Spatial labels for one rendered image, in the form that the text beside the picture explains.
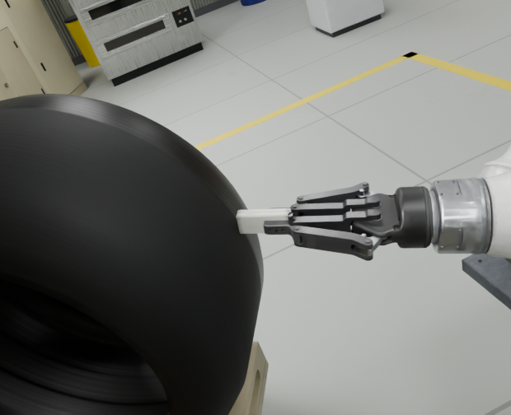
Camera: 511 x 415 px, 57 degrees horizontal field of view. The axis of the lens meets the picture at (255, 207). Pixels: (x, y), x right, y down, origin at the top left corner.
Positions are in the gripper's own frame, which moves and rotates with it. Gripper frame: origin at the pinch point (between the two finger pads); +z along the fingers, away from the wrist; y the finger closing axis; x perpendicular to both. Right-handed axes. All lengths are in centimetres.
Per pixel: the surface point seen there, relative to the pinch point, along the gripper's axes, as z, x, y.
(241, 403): 9.3, 37.9, 3.5
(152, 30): 233, 109, -527
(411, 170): -43, 118, -192
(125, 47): 265, 119, -507
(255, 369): 7.9, 39.0, -4.1
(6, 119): 28.3, -17.7, 1.8
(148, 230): 9.7, -8.2, 11.5
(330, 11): 10, 97, -470
